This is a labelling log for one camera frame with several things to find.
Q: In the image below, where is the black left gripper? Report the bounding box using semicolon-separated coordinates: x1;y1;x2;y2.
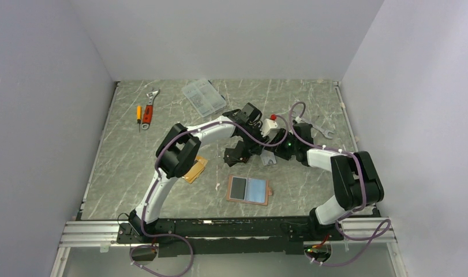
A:
242;123;270;156

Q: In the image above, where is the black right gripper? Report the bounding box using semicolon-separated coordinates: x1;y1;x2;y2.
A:
264;129;299;161

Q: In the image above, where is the silver VIP card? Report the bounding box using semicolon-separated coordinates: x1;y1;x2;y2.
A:
260;149;276;166

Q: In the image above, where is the black VIP card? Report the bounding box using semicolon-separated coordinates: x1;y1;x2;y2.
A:
229;177;246;200

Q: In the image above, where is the tan leather card holder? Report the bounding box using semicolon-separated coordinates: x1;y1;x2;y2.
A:
226;175;272;205

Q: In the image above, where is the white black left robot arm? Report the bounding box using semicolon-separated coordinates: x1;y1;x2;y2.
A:
128;103;268;242

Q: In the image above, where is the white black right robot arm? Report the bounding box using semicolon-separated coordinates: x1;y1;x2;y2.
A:
266;123;384;239

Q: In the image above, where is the black card stack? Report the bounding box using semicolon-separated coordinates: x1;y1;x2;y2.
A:
223;141;252;167

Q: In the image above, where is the silver open end wrench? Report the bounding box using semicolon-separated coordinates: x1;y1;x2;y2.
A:
295;117;333;140

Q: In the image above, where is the clear plastic screw box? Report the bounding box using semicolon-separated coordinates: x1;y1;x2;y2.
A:
181;79;227;117

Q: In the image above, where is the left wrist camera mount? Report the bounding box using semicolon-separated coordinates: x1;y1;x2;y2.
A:
261;114;280;137

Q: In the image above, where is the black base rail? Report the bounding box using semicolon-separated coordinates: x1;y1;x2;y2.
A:
117;216;343;257

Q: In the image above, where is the red handled adjustable wrench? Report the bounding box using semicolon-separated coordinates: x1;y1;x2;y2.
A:
140;89;160;130

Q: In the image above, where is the small yellow handled screwdriver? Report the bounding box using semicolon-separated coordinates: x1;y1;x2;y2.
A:
136;106;142;132

